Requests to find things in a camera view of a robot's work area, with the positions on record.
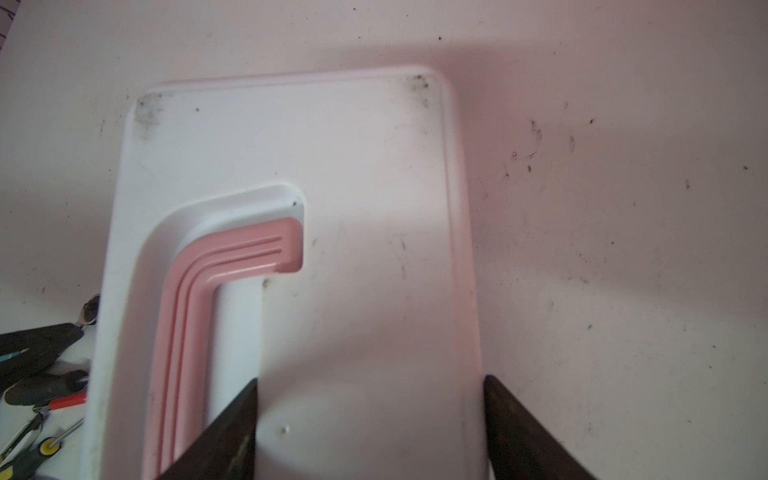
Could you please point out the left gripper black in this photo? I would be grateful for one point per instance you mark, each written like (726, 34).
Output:
(28, 352)

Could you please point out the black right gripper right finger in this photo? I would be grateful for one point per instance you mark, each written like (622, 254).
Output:
(518, 445)

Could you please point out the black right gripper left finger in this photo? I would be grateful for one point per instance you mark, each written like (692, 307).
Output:
(226, 450)

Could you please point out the white pink tool box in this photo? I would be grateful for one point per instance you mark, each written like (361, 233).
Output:
(308, 232)

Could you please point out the ratchet wrench yellow black handle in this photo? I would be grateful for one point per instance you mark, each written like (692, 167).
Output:
(89, 313)

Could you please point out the red sleeved hex key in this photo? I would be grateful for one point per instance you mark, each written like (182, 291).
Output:
(62, 403)

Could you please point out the large screwdriver black yellow handle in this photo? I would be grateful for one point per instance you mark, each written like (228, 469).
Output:
(44, 388)

